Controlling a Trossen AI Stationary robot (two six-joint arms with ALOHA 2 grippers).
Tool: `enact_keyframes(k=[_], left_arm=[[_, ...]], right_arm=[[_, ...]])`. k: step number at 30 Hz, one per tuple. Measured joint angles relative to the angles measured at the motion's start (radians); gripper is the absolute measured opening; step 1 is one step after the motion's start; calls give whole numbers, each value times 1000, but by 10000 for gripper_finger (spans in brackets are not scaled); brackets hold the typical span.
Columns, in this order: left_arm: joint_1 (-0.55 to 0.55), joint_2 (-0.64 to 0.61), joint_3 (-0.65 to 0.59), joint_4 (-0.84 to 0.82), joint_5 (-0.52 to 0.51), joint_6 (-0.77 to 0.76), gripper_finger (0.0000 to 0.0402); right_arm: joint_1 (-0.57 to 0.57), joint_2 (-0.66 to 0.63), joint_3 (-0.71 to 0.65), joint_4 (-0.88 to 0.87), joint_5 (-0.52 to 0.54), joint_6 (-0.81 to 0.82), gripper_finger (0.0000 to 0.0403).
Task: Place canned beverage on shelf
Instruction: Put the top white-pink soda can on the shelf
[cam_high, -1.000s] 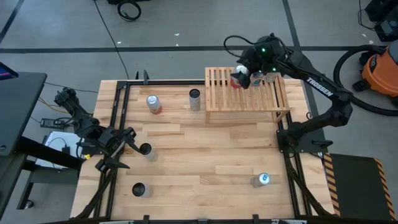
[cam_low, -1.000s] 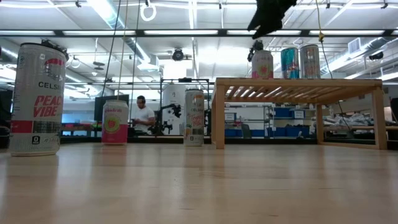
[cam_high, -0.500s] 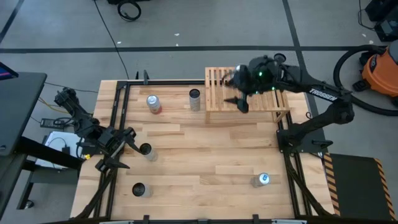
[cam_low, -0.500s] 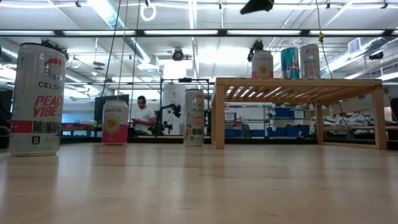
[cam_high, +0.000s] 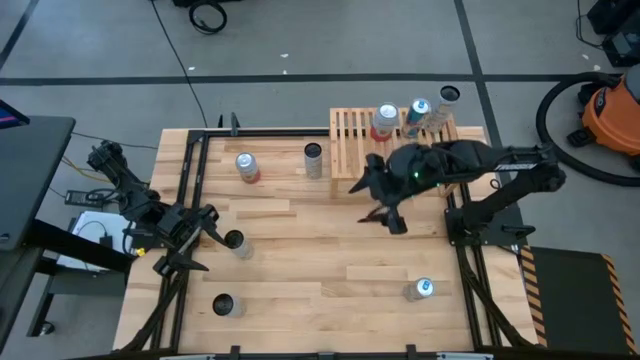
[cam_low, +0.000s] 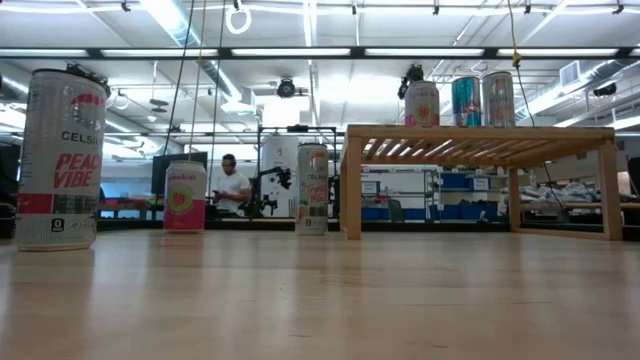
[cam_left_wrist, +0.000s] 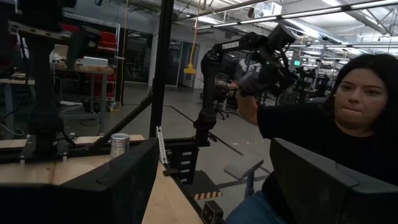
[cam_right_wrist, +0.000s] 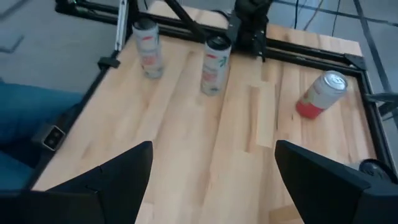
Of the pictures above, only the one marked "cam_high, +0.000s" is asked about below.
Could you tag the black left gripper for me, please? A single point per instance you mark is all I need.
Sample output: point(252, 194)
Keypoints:
point(180, 225)

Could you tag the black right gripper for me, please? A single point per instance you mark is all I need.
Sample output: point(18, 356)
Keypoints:
point(405, 175)

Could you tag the white floral can black top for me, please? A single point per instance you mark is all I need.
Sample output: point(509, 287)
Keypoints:
point(238, 243)

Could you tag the grey can black top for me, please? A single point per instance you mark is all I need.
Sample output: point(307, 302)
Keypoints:
point(313, 160)

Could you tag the red white Spindrift can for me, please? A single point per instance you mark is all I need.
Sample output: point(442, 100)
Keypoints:
point(247, 167)
point(385, 121)

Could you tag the blue silver Red Bull can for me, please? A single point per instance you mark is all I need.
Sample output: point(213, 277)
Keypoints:
point(415, 117)

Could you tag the silver slim can blue tab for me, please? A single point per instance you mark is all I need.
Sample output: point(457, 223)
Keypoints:
point(420, 289)

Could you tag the white Celsius can black top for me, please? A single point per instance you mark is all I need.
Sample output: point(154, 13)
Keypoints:
point(442, 107)

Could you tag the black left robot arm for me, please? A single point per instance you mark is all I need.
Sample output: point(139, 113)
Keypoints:
point(125, 185)

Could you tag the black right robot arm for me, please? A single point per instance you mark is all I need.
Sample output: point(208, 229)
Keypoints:
point(500, 175)

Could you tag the wooden slatted shelf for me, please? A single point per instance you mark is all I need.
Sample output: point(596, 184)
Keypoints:
point(345, 150)

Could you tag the silver can black top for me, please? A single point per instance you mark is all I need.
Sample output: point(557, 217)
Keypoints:
point(227, 305)

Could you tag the white paper sheets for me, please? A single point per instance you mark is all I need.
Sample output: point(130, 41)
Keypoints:
point(95, 235)

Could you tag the large black clamp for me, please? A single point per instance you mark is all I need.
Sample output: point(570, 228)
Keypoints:
point(234, 350)
point(411, 350)

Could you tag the white light bar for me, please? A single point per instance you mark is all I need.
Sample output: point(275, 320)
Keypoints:
point(187, 356)
point(465, 356)

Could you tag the black power adapter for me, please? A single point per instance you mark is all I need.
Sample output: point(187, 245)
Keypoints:
point(82, 198)

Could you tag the small black clamp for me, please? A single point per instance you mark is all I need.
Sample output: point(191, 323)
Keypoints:
point(220, 121)

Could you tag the black desk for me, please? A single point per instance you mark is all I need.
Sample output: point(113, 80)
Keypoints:
point(30, 175)

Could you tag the orange shop vacuum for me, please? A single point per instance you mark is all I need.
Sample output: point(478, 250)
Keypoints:
point(607, 115)
point(542, 125)

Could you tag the black hazard striped mat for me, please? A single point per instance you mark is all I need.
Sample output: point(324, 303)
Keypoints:
point(575, 300)

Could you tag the monitor screen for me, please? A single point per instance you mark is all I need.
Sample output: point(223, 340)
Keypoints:
point(10, 115)

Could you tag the black computer cabinet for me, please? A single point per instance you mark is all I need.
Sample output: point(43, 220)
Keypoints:
point(185, 2)

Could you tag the black equipment case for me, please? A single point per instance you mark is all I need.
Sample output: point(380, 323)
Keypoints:
point(617, 30)

